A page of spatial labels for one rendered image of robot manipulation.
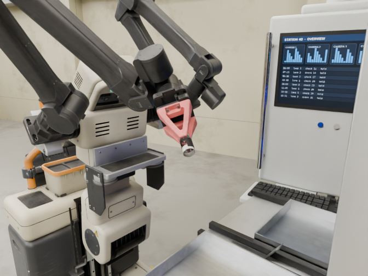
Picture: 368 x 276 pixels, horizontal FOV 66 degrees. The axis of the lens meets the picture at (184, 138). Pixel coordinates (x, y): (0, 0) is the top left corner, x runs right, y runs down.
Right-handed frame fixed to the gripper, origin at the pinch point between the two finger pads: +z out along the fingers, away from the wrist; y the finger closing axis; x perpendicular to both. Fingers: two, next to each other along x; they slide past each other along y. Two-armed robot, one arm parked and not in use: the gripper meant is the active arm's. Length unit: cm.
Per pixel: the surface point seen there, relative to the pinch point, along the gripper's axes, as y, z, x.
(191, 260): 36.2, 5.5, 8.6
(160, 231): 173, -89, 47
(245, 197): 72, -30, -15
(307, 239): 49, 4, -23
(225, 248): 39.0, 3.9, -0.5
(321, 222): 55, -1, -32
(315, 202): 72, -17, -40
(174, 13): 116, -376, -37
